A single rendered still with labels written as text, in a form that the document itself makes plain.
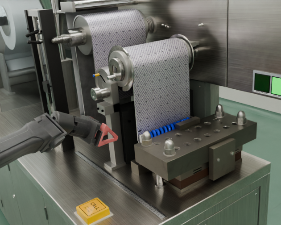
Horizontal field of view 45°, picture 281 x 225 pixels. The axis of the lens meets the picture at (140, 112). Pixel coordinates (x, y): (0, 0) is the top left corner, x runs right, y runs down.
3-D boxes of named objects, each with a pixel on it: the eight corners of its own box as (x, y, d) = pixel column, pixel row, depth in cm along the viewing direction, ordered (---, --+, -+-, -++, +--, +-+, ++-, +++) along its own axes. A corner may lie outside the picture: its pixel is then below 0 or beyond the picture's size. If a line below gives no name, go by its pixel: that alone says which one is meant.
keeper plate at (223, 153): (208, 178, 108) (208, 147, 104) (229, 167, 113) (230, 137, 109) (214, 181, 106) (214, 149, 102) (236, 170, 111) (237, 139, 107)
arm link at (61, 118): (56, 120, 90) (53, 105, 93) (44, 137, 93) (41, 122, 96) (79, 126, 94) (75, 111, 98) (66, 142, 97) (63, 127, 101)
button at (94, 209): (76, 213, 98) (75, 206, 97) (98, 203, 101) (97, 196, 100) (88, 225, 92) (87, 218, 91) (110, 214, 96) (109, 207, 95)
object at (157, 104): (137, 140, 113) (133, 87, 107) (189, 121, 126) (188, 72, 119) (138, 141, 113) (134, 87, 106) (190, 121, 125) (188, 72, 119)
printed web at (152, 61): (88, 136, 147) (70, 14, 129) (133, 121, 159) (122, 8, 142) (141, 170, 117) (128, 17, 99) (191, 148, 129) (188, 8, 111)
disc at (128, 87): (109, 84, 118) (106, 41, 111) (110, 84, 118) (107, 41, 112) (134, 97, 107) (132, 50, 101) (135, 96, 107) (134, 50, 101)
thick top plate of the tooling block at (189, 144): (135, 161, 109) (134, 144, 107) (221, 125, 130) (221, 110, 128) (167, 181, 97) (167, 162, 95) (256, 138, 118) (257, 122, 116)
